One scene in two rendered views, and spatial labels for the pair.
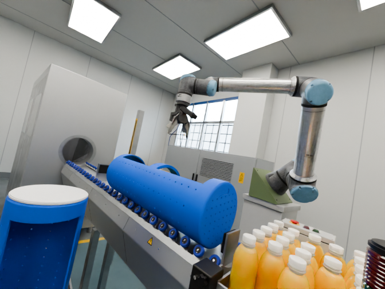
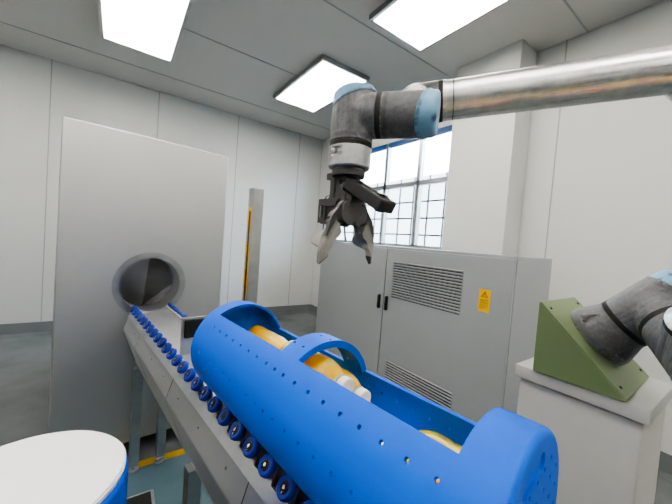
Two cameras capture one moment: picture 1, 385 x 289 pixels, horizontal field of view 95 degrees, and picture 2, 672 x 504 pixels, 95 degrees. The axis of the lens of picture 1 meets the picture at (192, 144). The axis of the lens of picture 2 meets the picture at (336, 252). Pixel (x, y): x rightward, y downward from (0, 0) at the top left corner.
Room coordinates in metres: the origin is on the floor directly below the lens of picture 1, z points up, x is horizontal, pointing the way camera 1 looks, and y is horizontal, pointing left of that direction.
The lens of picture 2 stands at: (0.37, 0.06, 1.46)
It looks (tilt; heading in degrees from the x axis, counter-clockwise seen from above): 2 degrees down; 5
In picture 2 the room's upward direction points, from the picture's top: 4 degrees clockwise
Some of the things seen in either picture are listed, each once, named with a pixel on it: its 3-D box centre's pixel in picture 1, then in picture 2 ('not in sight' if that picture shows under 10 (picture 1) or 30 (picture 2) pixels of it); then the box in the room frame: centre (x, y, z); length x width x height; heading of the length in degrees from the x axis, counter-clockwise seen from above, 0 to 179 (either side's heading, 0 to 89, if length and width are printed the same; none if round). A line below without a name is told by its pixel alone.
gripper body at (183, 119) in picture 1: (180, 113); (344, 199); (1.04, 0.11, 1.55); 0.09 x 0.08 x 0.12; 46
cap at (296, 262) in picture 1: (297, 264); not in sight; (0.46, -0.32, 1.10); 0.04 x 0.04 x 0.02
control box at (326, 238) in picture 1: (305, 238); not in sight; (0.80, -0.57, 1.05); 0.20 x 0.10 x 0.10; 47
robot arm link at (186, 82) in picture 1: (187, 86); (353, 119); (1.04, 0.10, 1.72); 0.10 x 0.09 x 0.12; 79
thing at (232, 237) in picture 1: (229, 246); not in sight; (0.73, -0.22, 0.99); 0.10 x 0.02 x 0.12; 137
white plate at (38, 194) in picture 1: (52, 193); (20, 486); (0.80, 0.57, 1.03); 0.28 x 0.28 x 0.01
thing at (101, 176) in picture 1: (102, 172); (194, 335); (1.63, 0.75, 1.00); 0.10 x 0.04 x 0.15; 137
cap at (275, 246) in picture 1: (275, 248); not in sight; (0.53, -0.30, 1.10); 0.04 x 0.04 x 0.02
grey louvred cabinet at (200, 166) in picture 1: (202, 190); (400, 324); (3.26, -0.35, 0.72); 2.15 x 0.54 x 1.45; 40
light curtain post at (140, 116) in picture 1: (125, 184); (246, 346); (1.98, 0.65, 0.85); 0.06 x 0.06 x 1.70; 47
